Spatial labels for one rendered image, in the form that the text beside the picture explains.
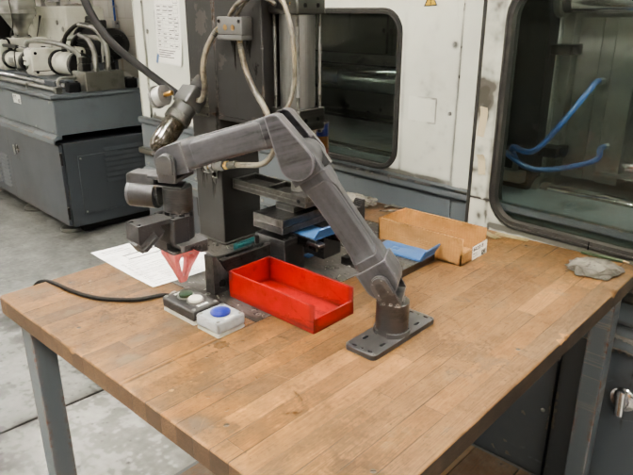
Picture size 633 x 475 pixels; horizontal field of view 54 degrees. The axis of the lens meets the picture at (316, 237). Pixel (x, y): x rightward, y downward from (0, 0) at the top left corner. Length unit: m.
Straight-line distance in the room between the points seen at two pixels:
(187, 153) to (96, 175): 3.40
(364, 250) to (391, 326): 0.15
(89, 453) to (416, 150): 1.56
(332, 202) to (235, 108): 0.49
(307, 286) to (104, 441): 1.36
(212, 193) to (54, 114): 2.84
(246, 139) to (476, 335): 0.57
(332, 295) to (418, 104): 0.88
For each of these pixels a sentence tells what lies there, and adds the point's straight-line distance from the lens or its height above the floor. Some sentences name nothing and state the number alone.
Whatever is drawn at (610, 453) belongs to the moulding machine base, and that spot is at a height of 0.33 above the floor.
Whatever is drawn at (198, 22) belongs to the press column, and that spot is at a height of 1.46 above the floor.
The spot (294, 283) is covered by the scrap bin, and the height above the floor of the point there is 0.92.
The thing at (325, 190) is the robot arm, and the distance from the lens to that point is 1.09.
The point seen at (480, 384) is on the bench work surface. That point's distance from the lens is 1.09.
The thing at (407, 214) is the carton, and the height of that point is 0.95.
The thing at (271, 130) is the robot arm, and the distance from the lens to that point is 1.07.
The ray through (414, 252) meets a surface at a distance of 1.54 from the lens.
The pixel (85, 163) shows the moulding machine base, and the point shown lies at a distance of 4.50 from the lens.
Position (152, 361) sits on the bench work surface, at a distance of 1.15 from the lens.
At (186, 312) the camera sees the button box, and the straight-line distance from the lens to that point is 1.25.
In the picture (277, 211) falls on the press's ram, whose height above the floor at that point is 1.04.
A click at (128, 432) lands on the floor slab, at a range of 2.52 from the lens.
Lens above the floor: 1.48
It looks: 20 degrees down
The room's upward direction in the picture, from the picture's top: straight up
